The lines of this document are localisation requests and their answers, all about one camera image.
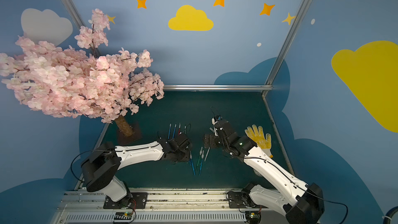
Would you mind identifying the left green circuit board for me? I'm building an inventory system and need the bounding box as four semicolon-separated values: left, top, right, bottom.
113;212;134;224

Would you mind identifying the right slanted aluminium frame post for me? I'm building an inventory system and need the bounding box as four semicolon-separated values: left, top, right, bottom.
261;0;313;101

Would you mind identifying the horizontal aluminium frame rail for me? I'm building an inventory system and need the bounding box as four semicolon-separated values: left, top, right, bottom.
164;85;273;92

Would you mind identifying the dark square tree base plate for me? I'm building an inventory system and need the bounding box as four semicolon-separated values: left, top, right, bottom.
116;122;144;147

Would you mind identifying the pink artificial blossom tree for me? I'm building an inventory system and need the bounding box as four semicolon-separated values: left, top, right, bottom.
1;9;164;128

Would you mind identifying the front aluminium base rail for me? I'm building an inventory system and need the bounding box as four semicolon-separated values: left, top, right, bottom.
51;188;287;224

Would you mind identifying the short blue carving knife capped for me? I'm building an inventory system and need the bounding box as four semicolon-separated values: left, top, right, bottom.
189;152;196;176

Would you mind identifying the right round green circuit board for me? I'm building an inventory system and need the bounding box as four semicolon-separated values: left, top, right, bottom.
245;212;261;224

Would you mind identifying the yellow work glove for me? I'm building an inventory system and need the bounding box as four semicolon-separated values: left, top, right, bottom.
245;124;273;158

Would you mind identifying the lower blue carving knife capped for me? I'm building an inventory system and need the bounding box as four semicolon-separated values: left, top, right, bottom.
199;150;205;175

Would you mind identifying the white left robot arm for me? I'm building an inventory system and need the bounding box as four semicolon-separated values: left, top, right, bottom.
81;134;192;207

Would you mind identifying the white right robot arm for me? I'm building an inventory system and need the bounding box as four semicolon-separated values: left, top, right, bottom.
203;116;325;224

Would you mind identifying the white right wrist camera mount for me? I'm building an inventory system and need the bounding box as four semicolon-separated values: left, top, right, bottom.
211;115;222;128

